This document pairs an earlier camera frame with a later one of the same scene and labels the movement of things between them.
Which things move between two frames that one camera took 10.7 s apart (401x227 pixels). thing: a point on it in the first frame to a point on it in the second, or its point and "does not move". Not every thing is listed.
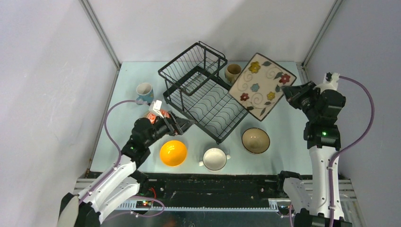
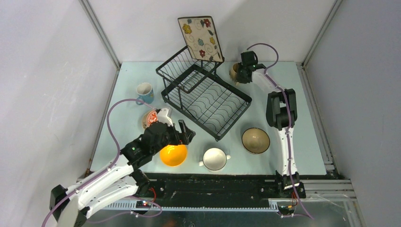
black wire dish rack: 196,87 does not move
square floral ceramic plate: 258,87 to 202,38
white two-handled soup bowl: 214,159 does not move
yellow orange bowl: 173,152 does not move
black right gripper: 307,88 to 239,79
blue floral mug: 145,93 does not move
